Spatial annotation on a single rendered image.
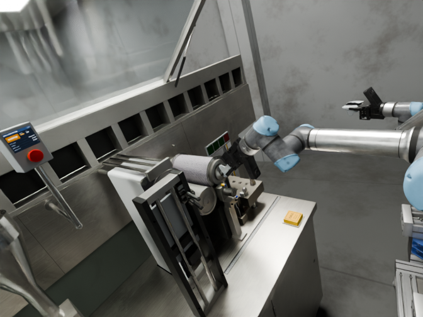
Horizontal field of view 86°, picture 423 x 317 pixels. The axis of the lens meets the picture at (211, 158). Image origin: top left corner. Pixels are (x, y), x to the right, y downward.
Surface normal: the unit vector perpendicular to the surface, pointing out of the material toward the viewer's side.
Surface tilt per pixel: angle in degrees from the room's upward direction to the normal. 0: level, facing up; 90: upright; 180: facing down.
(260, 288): 0
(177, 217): 90
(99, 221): 90
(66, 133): 90
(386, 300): 0
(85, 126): 90
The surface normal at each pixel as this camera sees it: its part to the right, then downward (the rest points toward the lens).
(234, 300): -0.29, -0.87
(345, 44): -0.51, 0.50
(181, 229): 0.74, 0.07
